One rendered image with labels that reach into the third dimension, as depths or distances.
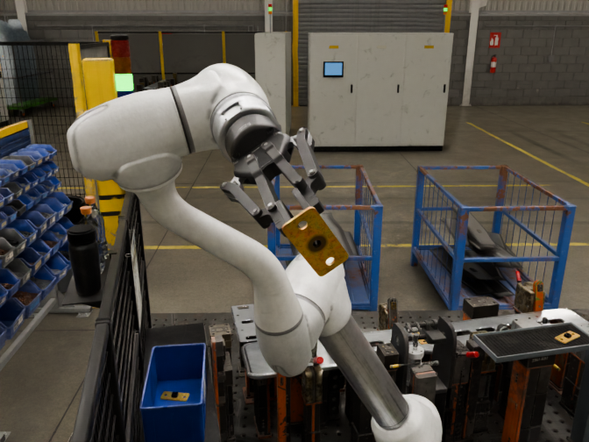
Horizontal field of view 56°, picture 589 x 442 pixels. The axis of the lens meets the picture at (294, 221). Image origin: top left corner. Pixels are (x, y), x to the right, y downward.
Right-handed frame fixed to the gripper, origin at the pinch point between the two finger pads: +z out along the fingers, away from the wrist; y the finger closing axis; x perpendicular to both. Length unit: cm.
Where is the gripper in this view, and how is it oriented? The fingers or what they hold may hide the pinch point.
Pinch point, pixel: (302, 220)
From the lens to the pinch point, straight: 57.8
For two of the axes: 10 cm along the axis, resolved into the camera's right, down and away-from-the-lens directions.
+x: 4.8, 6.2, 6.2
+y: 8.2, -5.7, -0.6
